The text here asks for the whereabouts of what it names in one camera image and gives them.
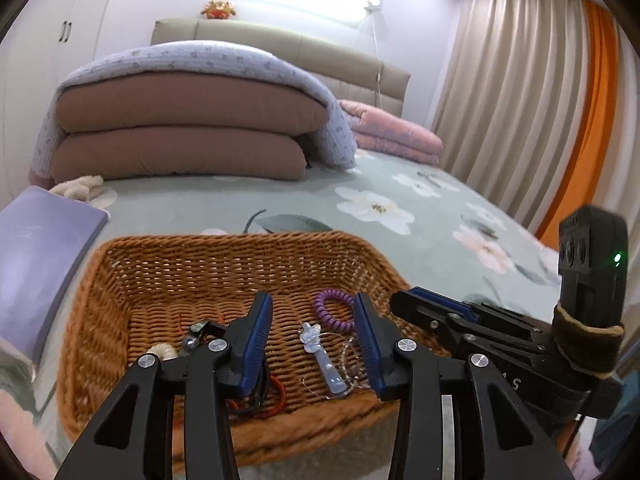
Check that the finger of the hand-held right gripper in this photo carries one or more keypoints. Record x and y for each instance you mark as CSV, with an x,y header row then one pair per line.
x,y
500,321
440,327

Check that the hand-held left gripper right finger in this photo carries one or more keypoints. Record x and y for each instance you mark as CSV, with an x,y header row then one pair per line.
x,y
367,350

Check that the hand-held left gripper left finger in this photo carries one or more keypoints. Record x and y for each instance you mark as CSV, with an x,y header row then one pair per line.
x,y
255,345

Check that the light blue hair clip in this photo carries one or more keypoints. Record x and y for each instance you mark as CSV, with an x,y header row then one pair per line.
x,y
330,370

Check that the silver hair clip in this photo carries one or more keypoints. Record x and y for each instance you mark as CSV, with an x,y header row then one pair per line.
x,y
192,342

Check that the brown wicker basket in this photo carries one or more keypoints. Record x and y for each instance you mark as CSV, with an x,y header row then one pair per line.
x,y
165,280

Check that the orange curtain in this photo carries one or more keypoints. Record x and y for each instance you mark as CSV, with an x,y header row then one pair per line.
x,y
595,110

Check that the folded pink blanket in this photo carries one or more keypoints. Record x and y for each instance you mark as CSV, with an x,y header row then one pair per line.
x,y
395,132

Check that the beige curtain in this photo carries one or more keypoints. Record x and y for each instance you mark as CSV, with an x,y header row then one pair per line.
x,y
510,85

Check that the lavender notebook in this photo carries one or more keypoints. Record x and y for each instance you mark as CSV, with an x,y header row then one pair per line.
x,y
40,260

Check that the cream plush toy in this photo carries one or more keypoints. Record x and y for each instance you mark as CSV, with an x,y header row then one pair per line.
x,y
75,187

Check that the folded blue floral brown quilt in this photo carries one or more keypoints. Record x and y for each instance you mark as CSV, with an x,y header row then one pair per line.
x,y
175,110

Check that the beige padded headboard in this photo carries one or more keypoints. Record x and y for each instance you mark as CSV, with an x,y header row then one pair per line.
x,y
350,65

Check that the orange plush toy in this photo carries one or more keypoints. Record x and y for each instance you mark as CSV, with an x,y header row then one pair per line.
x,y
218,10

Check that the white wardrobe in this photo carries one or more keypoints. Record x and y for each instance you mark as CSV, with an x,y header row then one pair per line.
x,y
50,35

